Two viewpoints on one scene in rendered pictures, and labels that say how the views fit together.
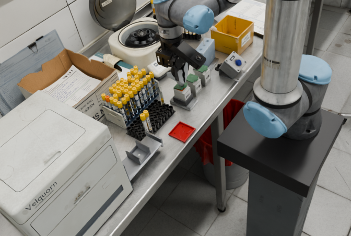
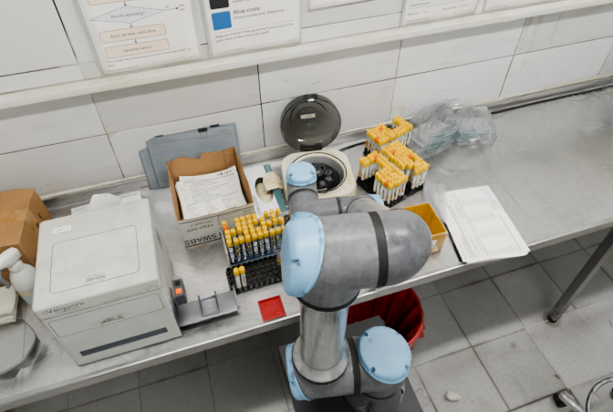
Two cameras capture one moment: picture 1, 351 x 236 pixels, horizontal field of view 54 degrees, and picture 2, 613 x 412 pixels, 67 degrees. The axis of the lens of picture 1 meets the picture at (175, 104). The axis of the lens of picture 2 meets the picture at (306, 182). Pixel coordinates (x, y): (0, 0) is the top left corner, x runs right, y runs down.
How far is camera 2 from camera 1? 59 cm
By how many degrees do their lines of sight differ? 20
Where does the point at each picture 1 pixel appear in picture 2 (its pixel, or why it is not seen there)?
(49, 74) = (205, 164)
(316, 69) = (384, 361)
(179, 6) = (296, 200)
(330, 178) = not seen: outside the picture
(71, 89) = (213, 191)
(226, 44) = not seen: hidden behind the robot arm
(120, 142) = (213, 277)
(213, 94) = not seen: hidden behind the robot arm
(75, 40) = (256, 139)
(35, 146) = (95, 257)
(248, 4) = (482, 198)
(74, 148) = (116, 283)
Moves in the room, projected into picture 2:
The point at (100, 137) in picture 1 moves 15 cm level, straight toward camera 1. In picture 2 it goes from (146, 284) to (117, 345)
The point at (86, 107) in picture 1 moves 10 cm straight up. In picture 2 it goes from (202, 224) to (197, 203)
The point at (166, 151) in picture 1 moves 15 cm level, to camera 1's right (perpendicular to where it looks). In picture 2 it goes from (241, 318) to (285, 342)
